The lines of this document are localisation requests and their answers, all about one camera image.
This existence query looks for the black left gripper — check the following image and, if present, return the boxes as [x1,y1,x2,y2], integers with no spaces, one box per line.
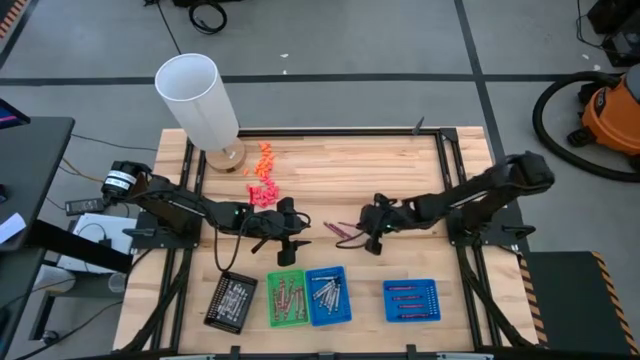
[258,196,313,268]

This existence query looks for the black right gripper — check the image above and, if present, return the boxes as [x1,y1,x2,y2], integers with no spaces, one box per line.
[357,193,404,257]

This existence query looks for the blue plastic basket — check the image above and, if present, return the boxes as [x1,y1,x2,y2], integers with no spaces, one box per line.
[382,278,442,324]
[305,265,353,328]

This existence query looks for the orange eraser caps pile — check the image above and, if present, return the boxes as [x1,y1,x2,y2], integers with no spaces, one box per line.
[253,142,276,180]

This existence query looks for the green plastic basket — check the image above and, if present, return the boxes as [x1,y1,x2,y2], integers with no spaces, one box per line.
[267,269,311,330]

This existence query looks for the black plastic basket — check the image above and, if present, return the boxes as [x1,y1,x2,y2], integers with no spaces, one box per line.
[203,270,260,336]

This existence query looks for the white cylinder lamp wooden base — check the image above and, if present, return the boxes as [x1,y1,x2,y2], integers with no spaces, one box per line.
[154,52,247,174]

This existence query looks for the orange shop vacuum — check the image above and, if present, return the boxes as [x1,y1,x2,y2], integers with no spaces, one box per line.
[567,63,640,171]
[531,70,640,183]

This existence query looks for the clear plastic cup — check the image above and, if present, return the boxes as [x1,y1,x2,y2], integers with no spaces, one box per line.
[107,272,129,294]

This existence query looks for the black platform hazard stripes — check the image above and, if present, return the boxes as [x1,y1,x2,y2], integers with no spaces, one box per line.
[519,251,640,357]

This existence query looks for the white box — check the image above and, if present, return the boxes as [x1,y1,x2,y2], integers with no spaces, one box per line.
[56,213,139,275]

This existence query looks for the black power adapter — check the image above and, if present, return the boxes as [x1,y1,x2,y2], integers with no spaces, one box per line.
[64,198,106,217]

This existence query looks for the black desk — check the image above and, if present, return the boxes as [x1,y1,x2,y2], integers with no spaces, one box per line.
[0,116,134,321]

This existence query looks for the white paper sheet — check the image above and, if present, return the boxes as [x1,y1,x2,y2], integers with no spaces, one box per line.
[0,212,27,245]

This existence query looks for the black equipment case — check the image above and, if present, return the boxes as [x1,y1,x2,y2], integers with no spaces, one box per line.
[587,0,640,68]

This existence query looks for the laptop with blue screen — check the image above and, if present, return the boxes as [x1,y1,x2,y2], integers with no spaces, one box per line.
[0,98,31,130]

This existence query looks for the hazard striped floor mat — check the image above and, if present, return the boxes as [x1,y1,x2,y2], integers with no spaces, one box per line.
[0,0,32,40]

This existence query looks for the black aluminium table frame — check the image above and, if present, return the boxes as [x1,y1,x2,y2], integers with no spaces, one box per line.
[117,127,536,360]

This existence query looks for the black floor cable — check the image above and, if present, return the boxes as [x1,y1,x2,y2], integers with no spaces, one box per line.
[69,132,159,153]

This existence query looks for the black coiled cable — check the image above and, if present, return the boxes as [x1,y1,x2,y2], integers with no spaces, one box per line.
[187,0,229,36]

